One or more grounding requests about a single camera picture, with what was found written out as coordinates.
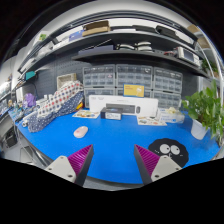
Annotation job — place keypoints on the illustrated flat card left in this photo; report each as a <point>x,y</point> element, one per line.
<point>86,114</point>

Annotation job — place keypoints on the white tissue box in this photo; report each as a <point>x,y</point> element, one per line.
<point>170,115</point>

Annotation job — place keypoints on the illustrated flat card right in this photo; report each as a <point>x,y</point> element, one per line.
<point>145,120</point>

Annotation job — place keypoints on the cardboard box on shelf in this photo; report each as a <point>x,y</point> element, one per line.
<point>96,27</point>

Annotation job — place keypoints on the blue desk mat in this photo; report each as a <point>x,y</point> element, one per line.
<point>113,143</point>

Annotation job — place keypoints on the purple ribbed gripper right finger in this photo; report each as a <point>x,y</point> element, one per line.
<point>153,167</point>

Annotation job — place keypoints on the black round cartoon mouse pad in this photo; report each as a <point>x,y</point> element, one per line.
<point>171,148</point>

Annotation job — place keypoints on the small dark product box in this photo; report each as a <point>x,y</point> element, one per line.
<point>111,113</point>

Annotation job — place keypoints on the beige woven basket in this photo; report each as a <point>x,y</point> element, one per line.
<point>62,79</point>

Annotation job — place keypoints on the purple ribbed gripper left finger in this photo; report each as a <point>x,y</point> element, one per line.
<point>73,168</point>

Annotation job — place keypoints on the yellow card box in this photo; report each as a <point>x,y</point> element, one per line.
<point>133,90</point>

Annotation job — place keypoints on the patterned patchwork cloth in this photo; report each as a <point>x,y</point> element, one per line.
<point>64,101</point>

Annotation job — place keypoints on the potted green plant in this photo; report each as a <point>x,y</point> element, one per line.
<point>207,113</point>

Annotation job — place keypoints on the long white keyboard box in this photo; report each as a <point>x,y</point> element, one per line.
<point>129,105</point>

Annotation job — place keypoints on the purple plush toy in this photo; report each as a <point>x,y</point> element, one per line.
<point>29,100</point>

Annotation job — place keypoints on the pink computer mouse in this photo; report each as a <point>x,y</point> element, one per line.
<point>80,132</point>

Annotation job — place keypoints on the grey drawer organiser cabinets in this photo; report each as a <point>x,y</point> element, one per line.
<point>123,79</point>

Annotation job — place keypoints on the white instrument on shelf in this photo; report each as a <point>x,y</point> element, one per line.
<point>188,56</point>

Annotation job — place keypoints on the illustrated flat card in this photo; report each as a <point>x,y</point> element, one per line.
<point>145,120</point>
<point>86,114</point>

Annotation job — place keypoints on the dark metal wall shelving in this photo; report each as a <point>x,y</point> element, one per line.
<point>139,35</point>

